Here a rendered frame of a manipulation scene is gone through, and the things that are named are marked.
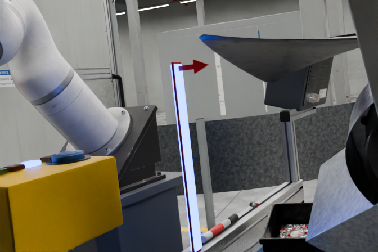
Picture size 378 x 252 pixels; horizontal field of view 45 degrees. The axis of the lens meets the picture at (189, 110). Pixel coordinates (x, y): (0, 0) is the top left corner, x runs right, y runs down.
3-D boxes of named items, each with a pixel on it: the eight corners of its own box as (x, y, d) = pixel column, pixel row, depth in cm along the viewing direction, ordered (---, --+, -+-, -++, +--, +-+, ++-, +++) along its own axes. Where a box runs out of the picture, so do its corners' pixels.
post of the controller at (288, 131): (296, 183, 122) (289, 109, 121) (286, 182, 123) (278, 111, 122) (300, 180, 124) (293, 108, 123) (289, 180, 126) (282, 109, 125)
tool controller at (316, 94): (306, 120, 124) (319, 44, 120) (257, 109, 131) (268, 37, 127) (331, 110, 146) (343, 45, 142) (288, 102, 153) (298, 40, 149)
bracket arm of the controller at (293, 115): (290, 121, 121) (289, 110, 120) (279, 122, 122) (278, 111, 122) (316, 112, 141) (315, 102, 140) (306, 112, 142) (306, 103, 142)
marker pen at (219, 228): (205, 235, 82) (238, 213, 94) (198, 235, 83) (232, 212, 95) (206, 243, 82) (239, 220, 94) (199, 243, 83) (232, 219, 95)
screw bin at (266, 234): (368, 280, 72) (364, 238, 71) (262, 279, 77) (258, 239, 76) (357, 234, 93) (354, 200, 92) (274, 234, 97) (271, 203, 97)
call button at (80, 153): (67, 168, 54) (66, 153, 54) (45, 167, 56) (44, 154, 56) (91, 161, 58) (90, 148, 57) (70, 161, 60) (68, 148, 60)
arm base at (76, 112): (55, 174, 110) (2, 124, 99) (84, 117, 123) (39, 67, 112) (117, 163, 101) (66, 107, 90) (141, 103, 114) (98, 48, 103)
